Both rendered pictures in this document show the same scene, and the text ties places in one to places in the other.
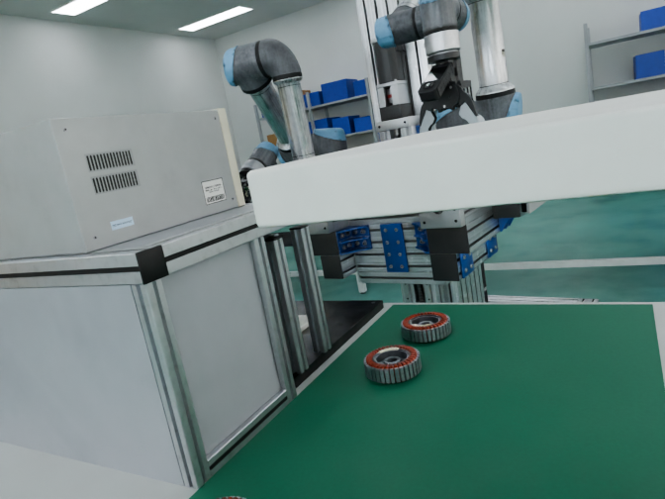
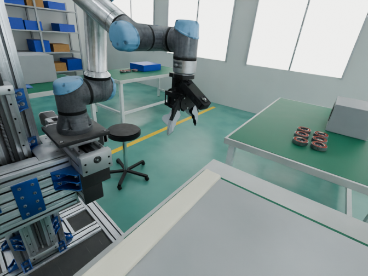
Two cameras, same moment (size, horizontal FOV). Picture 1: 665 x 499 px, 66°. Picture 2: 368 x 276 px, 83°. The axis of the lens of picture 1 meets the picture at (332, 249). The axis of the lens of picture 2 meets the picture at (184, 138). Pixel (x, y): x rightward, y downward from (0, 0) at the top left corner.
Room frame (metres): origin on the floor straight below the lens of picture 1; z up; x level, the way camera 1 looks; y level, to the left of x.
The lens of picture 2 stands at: (1.13, 0.39, 1.47)
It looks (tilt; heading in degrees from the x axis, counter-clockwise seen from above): 26 degrees down; 273
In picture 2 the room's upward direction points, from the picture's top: 5 degrees clockwise
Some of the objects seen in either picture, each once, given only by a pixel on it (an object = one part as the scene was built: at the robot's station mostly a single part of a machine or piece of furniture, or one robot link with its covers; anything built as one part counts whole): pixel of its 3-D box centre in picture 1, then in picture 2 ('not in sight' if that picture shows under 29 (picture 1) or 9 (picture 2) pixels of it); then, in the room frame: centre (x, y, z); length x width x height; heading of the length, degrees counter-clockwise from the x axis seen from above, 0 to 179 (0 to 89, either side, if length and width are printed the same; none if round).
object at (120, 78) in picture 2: not in sight; (143, 90); (2.26, -3.83, 0.37); 1.90 x 0.90 x 0.75; 59
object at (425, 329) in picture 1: (426, 326); not in sight; (1.11, -0.18, 0.77); 0.11 x 0.11 x 0.04
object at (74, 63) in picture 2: not in sight; (71, 63); (4.99, -5.82, 0.43); 0.42 x 0.42 x 0.30; 59
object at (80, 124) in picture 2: not in sight; (74, 118); (1.69, -0.46, 1.09); 0.15 x 0.15 x 0.10
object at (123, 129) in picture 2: not in sight; (126, 152); (1.84, -1.51, 0.28); 0.54 x 0.49 x 0.56; 149
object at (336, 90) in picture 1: (340, 91); not in sight; (8.12, -0.55, 1.92); 0.42 x 0.42 x 0.28; 61
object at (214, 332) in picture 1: (228, 349); not in sight; (0.82, 0.20, 0.91); 0.28 x 0.03 x 0.32; 149
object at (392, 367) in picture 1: (392, 363); not in sight; (0.95, -0.08, 0.77); 0.11 x 0.11 x 0.04
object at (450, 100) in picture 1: (448, 82); (180, 91); (1.20, -0.32, 1.29); 0.09 x 0.08 x 0.12; 142
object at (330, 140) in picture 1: (330, 145); not in sight; (2.00, -0.06, 1.20); 0.13 x 0.12 x 0.14; 69
